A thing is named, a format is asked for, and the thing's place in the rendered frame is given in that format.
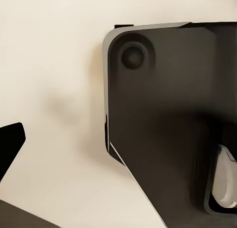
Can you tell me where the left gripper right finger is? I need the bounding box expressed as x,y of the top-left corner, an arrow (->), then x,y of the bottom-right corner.
221,122 -> 237,162

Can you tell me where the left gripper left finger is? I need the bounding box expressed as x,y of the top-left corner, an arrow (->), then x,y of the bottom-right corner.
0,122 -> 26,182

